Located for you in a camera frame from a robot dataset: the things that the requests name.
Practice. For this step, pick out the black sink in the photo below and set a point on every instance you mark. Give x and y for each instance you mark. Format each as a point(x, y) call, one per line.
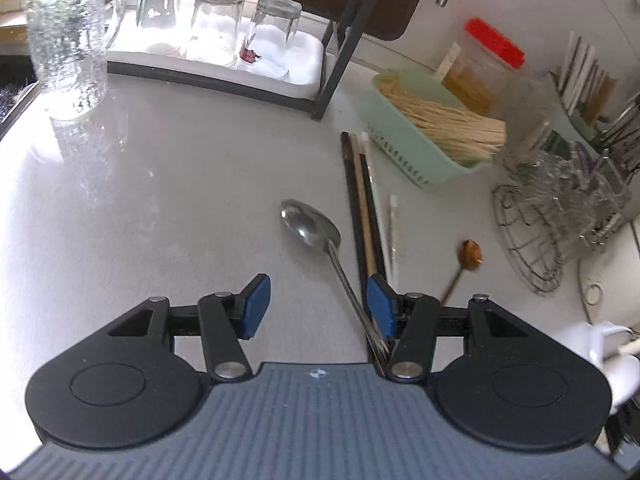
point(12, 85)

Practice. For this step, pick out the textured glass pitcher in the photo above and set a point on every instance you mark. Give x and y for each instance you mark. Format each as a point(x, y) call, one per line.
point(65, 35)

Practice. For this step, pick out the gold metal spoon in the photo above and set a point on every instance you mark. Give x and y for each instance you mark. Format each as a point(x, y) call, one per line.
point(471, 255)

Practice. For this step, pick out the purple cup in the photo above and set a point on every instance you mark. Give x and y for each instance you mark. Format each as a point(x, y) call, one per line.
point(580, 152)

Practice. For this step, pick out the clear tall glass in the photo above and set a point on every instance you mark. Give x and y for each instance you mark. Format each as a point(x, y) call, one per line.
point(530, 115)

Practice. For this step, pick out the silver metal spoon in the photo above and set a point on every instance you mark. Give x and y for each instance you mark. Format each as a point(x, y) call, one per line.
point(310, 225)

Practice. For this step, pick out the bunch of slim cooking utensils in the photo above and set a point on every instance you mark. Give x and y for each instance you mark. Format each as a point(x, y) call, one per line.
point(620, 135)

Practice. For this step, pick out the wooden chopstick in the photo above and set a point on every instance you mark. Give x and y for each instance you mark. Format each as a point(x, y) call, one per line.
point(364, 210)

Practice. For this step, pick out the black metal rack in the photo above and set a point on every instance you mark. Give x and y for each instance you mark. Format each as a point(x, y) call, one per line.
point(345, 40)

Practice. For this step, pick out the white tray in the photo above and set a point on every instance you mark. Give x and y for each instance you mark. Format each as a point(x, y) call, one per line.
point(305, 70)

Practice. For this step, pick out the green plastic basket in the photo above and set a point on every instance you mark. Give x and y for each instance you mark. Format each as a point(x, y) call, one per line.
point(415, 160)

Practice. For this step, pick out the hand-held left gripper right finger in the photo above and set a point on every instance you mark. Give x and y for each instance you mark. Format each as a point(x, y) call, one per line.
point(380, 305)

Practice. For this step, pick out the clear drinking glass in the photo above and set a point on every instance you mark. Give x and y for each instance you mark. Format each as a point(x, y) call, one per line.
point(272, 35)
point(215, 25)
point(157, 15)

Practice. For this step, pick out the green utensil drainer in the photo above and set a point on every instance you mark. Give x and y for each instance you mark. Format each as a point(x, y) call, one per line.
point(575, 117)

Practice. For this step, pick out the crystal stemmed glass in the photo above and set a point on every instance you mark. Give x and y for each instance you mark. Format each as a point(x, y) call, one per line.
point(530, 180)
point(607, 205)
point(570, 195)

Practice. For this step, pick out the red lid plastic jar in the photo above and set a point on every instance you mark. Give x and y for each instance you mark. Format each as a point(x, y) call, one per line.
point(492, 55)

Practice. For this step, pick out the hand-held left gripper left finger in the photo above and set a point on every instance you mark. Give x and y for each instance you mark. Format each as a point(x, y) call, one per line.
point(255, 305)

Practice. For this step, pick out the white ceramic mug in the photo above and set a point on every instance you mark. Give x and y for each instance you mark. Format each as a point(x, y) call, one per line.
point(580, 347)

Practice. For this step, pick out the white chopstick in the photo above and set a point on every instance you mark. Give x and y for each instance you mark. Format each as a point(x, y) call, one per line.
point(393, 230)

